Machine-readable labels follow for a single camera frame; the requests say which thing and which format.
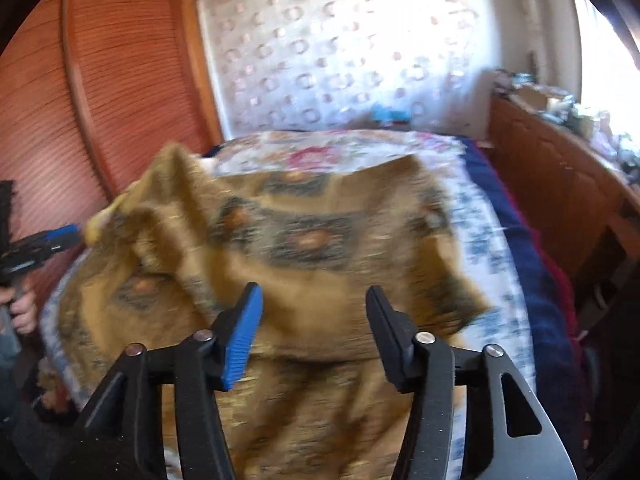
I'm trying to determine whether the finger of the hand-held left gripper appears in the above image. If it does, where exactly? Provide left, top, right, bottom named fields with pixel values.
left=35, top=224, right=83, bottom=253

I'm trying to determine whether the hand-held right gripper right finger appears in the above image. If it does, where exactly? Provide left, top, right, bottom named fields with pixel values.
left=365, top=285, right=576, bottom=480

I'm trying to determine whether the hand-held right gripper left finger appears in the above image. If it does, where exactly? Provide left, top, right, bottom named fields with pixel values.
left=50, top=282, right=264, bottom=480

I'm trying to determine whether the golden patterned garment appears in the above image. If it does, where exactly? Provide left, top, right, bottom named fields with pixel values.
left=55, top=142, right=493, bottom=480

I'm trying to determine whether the person's left hand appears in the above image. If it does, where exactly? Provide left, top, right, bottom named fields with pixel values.
left=0, top=287, right=39, bottom=334

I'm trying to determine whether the yellow plush toy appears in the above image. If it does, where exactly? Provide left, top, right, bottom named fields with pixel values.
left=85, top=185, right=141, bottom=241

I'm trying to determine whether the navy blue blanket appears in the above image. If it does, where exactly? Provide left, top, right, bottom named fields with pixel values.
left=460, top=135, right=576, bottom=411

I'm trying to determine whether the wooden slatted wardrobe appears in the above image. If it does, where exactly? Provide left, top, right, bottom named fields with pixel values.
left=0, top=0, right=226, bottom=311

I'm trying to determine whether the red patterned blanket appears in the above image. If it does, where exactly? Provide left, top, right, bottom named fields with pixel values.
left=545, top=240, right=588, bottom=361

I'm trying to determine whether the pink floral quilt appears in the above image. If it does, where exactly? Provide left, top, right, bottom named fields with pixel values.
left=210, top=130, right=466, bottom=176

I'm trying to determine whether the teal box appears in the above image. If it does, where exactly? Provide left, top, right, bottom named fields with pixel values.
left=370, top=102, right=413, bottom=126

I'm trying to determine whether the dark chair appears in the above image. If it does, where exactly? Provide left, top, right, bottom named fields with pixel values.
left=575, top=240, right=640, bottom=480

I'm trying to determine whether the wooden sideboard cabinet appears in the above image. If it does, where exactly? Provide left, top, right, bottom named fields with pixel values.
left=487, top=95, right=640, bottom=281

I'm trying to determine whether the cardboard box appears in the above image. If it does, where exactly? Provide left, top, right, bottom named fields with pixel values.
left=515, top=82, right=551, bottom=111

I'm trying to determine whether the sheer circle-patterned curtain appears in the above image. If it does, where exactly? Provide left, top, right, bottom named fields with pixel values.
left=197, top=0, right=493, bottom=136

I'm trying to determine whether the wooden framed window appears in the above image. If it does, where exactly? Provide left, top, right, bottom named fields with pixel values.
left=570, top=0, right=640, bottom=126

